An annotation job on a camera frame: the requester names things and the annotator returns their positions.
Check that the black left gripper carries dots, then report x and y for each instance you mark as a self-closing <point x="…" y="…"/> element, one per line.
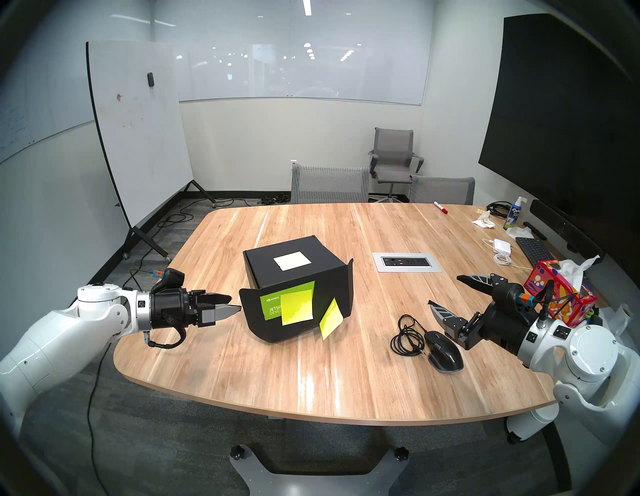
<point x="170" y="310"/>

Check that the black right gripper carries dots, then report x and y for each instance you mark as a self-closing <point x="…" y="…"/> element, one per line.
<point x="505" y="325"/>

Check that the black computer mouse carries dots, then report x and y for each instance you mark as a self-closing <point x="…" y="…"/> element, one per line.
<point x="445" y="355"/>

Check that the black cardboard box with lid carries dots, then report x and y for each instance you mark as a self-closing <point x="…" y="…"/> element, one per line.
<point x="330" y="280"/>

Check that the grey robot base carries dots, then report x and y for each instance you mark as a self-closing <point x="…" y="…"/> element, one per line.
<point x="260" y="475"/>

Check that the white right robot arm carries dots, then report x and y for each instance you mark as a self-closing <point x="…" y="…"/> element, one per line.
<point x="590" y="360"/>

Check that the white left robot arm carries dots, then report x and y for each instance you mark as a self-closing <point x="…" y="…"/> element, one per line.
<point x="50" y="340"/>

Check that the colourful tissue box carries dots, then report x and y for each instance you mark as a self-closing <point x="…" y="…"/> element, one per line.
<point x="542" y="272"/>

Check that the white tissue in box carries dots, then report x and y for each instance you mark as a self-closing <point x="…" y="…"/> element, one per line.
<point x="572" y="272"/>

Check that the silver table outlet plate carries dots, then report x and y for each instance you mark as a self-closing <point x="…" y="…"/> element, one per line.
<point x="406" y="261"/>

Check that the flat yellow sticky note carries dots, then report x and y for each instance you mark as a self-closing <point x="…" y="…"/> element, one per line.
<point x="297" y="307"/>

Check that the crumpled white tissue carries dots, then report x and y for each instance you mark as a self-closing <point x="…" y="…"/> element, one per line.
<point x="520" y="233"/>
<point x="484" y="221"/>

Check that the black keyboard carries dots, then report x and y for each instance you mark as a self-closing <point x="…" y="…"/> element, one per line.
<point x="535" y="250"/>

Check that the white square paper label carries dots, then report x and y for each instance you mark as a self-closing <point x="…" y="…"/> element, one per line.
<point x="292" y="261"/>

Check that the red whiteboard marker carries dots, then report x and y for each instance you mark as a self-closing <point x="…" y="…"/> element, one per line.
<point x="440" y="207"/>

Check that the whiteboard cleaner spray bottle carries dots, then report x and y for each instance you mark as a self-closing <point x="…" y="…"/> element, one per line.
<point x="512" y="217"/>

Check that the grey fabric chair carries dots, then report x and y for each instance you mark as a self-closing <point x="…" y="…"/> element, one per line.
<point x="442" y="191"/>

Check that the curled yellow sticky note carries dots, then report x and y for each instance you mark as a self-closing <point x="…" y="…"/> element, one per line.
<point x="330" y="320"/>

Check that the black video sound bar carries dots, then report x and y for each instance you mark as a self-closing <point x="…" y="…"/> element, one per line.
<point x="565" y="230"/>

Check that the white wheeled cylinder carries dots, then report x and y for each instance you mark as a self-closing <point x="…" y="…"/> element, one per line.
<point x="530" y="425"/>

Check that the white plastic item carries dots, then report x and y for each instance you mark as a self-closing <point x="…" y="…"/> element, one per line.
<point x="620" y="315"/>

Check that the wide grey mesh chair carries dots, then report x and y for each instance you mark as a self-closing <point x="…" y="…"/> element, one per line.
<point x="330" y="185"/>

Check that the grey swivel office chair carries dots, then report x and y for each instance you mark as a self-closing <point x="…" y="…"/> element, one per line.
<point x="394" y="145"/>

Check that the rolling whiteboard on stand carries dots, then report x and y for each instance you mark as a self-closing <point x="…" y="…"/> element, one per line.
<point x="140" y="140"/>

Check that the ceiling light strip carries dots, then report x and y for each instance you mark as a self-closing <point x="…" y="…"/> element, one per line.
<point x="307" y="7"/>

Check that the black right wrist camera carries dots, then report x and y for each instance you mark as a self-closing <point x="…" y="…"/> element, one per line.
<point x="507" y="292"/>

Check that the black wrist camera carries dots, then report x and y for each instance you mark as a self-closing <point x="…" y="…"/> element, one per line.
<point x="170" y="280"/>
<point x="507" y="292"/>

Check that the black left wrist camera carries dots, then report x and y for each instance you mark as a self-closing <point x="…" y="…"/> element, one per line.
<point x="170" y="280"/>

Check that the large black wall screen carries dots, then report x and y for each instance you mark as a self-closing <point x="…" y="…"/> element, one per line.
<point x="560" y="125"/>

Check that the large glass wall board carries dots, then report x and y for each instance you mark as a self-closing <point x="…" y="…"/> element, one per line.
<point x="300" y="75"/>

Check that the glass wall board with writing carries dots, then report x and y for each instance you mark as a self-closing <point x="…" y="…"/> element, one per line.
<point x="40" y="100"/>

